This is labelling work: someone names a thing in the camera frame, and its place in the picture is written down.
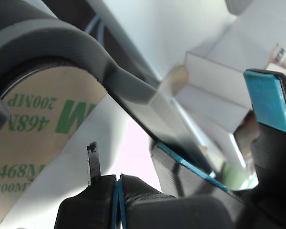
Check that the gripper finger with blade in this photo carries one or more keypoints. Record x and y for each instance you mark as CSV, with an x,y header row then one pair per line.
x,y
95,202

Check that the long gripper finger with blue strip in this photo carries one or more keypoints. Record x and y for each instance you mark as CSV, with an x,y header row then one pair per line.
x,y
181,179

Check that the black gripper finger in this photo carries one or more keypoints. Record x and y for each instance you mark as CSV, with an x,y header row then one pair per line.
x,y
143,190

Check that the black gripper finger broad blue pad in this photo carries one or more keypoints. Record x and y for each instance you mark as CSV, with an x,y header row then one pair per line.
x,y
267,100

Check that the black idle gripper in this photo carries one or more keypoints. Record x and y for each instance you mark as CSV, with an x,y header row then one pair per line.
x,y
271,207

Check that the tan printed adhesive liner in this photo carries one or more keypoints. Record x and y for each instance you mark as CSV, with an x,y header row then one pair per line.
x,y
38,143

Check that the white cardboard box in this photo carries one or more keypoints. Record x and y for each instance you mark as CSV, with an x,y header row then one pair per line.
x,y
217,78

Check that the curled tan liner scrap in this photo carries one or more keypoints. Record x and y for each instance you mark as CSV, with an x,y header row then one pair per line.
x,y
178,78

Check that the grey rounded plastic part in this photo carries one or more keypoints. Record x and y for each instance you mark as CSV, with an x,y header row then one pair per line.
x,y
238,6

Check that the grey fixture with black legs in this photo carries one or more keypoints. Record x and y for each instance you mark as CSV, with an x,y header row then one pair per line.
x,y
62,31

